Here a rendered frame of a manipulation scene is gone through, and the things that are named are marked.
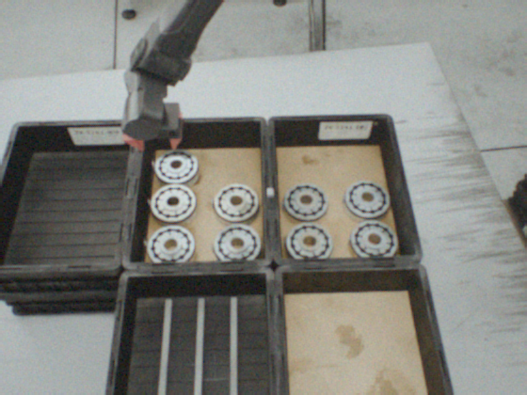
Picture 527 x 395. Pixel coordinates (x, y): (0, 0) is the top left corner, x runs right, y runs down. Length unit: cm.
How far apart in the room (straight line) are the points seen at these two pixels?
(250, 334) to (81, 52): 219
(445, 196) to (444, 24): 181
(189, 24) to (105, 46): 222
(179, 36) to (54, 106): 96
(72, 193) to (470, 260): 97
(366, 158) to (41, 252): 79
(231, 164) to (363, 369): 57
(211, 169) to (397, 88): 69
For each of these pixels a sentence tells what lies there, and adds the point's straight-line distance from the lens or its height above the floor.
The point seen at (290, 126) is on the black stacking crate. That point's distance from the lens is 133.
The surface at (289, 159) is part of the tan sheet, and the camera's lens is 136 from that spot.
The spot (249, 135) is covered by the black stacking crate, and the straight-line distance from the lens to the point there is 135.
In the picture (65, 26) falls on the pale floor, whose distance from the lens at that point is 324.
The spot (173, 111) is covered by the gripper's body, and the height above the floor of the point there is 116.
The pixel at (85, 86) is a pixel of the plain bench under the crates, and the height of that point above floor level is 70.
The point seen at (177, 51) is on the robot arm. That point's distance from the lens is 88.
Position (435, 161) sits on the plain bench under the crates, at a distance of 159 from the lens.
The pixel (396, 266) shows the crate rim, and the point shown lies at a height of 93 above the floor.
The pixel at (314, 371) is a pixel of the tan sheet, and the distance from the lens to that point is 112.
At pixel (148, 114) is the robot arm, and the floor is 126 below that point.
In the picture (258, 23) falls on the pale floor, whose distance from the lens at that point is 309.
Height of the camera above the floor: 190
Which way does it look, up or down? 56 degrees down
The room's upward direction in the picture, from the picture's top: straight up
